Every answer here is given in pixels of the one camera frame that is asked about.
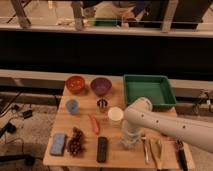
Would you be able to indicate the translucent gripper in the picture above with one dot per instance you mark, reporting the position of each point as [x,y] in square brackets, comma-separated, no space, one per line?
[130,132]

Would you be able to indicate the light blue towel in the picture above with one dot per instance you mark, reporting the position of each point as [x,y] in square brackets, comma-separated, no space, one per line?
[128,144]

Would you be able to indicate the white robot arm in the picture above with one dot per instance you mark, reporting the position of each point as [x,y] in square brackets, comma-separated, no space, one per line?
[140,115]

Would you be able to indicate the purple bowl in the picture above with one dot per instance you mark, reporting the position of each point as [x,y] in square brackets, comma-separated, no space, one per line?
[101,86]

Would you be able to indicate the red-orange bowl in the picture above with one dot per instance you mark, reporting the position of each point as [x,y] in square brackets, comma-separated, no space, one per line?
[75,84]

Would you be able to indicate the silver fork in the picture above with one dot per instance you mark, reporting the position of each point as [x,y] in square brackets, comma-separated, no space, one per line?
[143,138]

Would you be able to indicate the white paper cup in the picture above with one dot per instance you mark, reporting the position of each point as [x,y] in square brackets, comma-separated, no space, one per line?
[115,115]

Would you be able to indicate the yellow banana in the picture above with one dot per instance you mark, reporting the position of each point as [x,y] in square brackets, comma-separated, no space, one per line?
[156,147]

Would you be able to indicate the black remote control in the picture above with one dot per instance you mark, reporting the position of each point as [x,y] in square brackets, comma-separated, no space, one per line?
[102,149]

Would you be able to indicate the small metal cup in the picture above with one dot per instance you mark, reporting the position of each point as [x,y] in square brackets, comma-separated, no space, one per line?
[102,104]

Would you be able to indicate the green plastic tray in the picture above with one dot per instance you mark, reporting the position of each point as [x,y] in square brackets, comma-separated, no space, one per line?
[154,87]

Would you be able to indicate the dark grape bunch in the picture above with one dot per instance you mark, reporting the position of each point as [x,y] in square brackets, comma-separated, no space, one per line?
[75,144]

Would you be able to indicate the blue cup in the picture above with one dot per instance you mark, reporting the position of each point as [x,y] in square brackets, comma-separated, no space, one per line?
[72,106]

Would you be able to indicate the blue sponge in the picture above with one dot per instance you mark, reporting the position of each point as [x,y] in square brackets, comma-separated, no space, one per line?
[58,144]

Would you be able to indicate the person in background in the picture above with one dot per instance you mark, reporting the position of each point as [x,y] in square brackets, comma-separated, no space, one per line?
[113,13]

